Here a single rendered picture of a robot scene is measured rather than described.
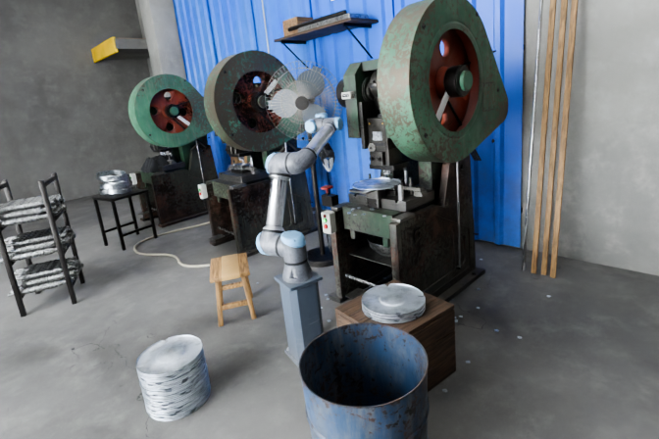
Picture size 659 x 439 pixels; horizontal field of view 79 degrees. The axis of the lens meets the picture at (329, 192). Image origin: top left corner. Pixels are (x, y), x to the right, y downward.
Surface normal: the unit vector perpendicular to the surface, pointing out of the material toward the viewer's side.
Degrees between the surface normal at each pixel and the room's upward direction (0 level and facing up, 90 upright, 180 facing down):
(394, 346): 88
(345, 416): 92
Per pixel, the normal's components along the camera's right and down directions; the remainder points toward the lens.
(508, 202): -0.72, 0.23
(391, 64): -0.72, 0.00
